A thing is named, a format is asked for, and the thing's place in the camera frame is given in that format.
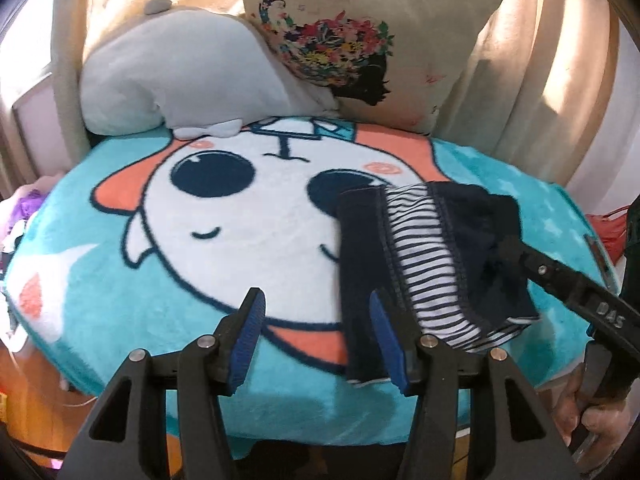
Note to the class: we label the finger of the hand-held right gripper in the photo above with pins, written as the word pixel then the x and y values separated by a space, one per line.
pixel 565 280

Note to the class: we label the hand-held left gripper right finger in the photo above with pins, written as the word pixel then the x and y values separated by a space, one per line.
pixel 387 347

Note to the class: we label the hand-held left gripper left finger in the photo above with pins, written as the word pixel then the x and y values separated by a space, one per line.
pixel 246 342

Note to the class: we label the navy white striped pants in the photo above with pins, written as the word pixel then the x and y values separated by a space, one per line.
pixel 425 260

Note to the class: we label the person's right hand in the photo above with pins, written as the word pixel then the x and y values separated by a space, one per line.
pixel 567 400

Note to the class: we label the red bag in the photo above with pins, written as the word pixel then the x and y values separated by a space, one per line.
pixel 607 232

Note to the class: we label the teal cartoon printed blanket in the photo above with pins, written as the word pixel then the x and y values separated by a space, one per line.
pixel 150 285

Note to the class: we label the beige curtain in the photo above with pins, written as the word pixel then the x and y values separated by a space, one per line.
pixel 540 90

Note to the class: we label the purple cloth pile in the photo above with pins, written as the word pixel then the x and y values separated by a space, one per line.
pixel 22 210

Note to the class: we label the beige floral printed cushion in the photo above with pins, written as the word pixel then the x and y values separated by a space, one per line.
pixel 430 35

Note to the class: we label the grey plush pillow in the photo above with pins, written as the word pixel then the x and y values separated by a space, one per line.
pixel 175 70

